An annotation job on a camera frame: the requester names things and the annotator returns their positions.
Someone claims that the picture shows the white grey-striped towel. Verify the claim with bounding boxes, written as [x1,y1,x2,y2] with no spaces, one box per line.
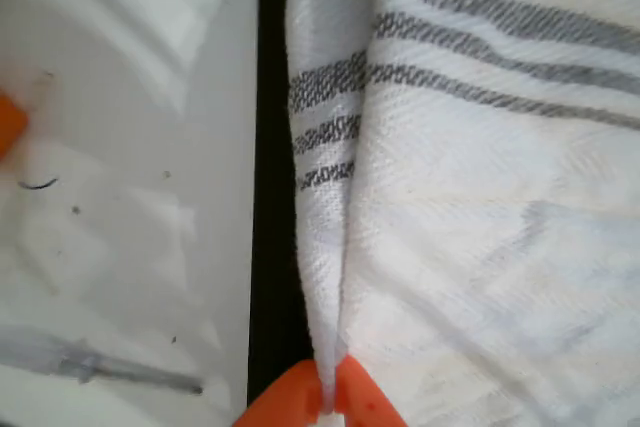
[285,0,640,427]

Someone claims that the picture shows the orange flat scrap piece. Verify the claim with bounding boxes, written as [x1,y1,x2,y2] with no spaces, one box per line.
[0,92,30,161]

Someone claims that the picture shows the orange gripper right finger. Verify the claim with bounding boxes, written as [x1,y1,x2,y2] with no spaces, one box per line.
[334,354,417,427]

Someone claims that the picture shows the dark grey desk mat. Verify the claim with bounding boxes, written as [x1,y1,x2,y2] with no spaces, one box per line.
[245,0,321,427]

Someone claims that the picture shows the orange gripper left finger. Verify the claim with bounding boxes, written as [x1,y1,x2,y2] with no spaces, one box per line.
[238,359,322,427]

